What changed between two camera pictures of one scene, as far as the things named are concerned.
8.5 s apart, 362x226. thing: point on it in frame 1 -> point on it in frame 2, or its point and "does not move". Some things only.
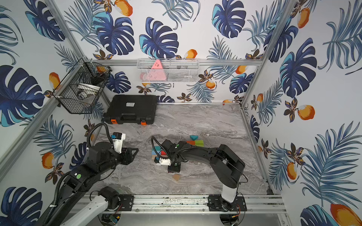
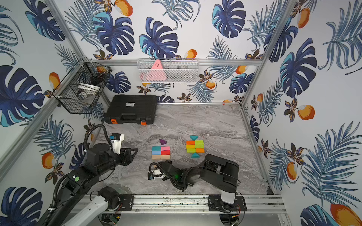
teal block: (194, 137) does not move
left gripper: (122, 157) does not move
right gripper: (175, 169) -> (163, 163)
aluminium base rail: (186, 203) does not move
